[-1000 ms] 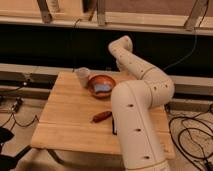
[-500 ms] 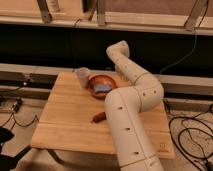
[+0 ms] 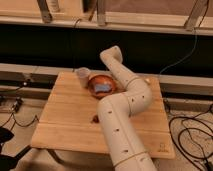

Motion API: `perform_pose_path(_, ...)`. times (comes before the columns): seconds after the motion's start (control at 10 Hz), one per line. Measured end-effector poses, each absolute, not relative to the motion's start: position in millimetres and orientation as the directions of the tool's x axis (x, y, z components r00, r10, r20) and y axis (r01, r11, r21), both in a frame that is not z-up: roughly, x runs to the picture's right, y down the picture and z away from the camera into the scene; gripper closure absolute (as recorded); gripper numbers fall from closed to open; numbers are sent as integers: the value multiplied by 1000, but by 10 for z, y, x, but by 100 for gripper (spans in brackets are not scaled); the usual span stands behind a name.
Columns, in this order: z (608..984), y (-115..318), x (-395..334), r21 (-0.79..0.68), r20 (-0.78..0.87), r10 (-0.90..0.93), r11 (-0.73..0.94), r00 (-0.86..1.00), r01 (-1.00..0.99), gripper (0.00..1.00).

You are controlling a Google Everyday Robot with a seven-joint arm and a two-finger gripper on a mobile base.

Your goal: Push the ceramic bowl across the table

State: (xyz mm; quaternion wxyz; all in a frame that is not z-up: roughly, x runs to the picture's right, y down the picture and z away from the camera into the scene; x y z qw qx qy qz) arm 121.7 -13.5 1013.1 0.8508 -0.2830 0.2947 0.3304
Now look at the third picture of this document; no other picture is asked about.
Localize brown ceramic bowl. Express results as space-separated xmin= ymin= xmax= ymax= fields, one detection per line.
xmin=88 ymin=75 xmax=117 ymax=99

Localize brown sausage toy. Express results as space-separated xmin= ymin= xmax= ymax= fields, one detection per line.
xmin=92 ymin=115 xmax=99 ymax=123

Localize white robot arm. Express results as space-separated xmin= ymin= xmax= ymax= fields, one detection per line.
xmin=97 ymin=46 xmax=157 ymax=171

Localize black floor cables left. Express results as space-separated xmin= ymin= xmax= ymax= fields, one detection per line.
xmin=0 ymin=79 xmax=40 ymax=129

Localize black floor cables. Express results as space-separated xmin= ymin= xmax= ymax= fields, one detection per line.
xmin=163 ymin=98 xmax=213 ymax=171
xmin=0 ymin=79 xmax=40 ymax=129

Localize wooden shelf rail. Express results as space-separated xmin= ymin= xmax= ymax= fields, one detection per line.
xmin=0 ymin=0 xmax=213 ymax=36

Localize blue sponge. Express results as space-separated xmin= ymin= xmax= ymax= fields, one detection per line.
xmin=94 ymin=84 xmax=111 ymax=93

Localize wooden table board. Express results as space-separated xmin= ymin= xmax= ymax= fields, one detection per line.
xmin=31 ymin=72 xmax=175 ymax=159

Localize clear plastic cup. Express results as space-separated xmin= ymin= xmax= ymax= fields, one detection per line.
xmin=75 ymin=67 xmax=91 ymax=88

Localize black floor cables right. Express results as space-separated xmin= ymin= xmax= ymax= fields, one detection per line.
xmin=163 ymin=98 xmax=213 ymax=171

